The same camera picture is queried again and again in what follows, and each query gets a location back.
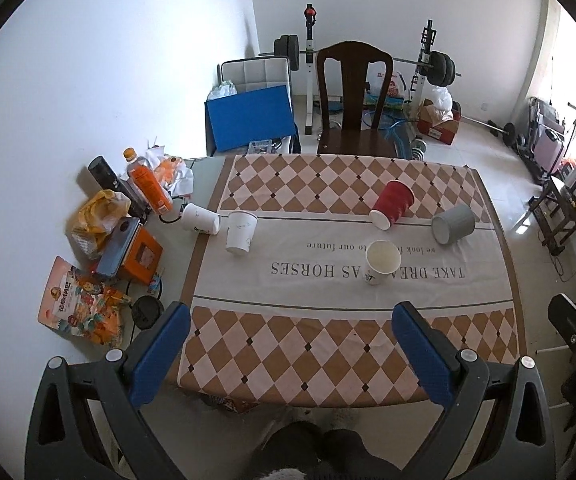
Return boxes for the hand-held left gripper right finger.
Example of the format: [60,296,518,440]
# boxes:
[392,301,557,480]

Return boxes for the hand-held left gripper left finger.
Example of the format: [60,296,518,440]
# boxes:
[24,301,192,480]

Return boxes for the grey cup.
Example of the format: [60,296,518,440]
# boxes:
[431,203,477,245]

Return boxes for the white paper cup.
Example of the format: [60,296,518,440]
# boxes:
[181,203,221,235]
[225,211,259,256]

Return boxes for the red paper cup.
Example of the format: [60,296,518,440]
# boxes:
[369,179,416,231]

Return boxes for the white paper cup flower print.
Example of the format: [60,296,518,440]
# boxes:
[365,240,402,286]

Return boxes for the black round lid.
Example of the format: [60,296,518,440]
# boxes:
[131,295,165,331]

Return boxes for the checkered tablecloth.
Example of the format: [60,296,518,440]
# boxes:
[175,154,520,407]

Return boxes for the colourful snack packet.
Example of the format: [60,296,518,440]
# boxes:
[37,255,134,349]

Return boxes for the orange box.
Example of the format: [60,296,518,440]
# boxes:
[117,232,164,284]

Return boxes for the dark wooden stand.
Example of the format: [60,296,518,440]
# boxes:
[528,174,576,257]

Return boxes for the person's legs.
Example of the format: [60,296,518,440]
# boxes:
[260,420,405,480]

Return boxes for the yellow plastic bag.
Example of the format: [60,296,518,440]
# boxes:
[70,189,132,259]

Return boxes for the pink suitcase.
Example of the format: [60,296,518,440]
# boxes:
[532,129,566,174]

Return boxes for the orange drink bottle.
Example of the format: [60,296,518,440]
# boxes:
[122,147,174,215]

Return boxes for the orange and white plastic bag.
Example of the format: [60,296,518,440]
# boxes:
[145,144,195,197]

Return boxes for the black cylinder flask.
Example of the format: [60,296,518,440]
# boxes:
[88,156,142,212]

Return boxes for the long dumbbell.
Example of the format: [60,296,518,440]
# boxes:
[460,117,529,149]

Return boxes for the red cardboard box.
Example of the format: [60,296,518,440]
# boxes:
[416,99,462,146]

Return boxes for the blue board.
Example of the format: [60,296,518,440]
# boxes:
[205,85,297,154]

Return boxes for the red and white plastic bag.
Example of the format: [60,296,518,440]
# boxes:
[367,71,405,102]

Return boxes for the dark wooden chair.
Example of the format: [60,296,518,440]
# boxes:
[315,41,399,159]

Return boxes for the barbell with black plates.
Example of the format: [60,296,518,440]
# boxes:
[258,35,463,87]

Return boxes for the grey padded chair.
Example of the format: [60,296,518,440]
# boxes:
[216,56,293,107]

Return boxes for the white barbell rack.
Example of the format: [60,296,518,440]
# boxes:
[300,4,441,137]

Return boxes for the blue hose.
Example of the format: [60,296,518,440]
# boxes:
[362,107,413,157]

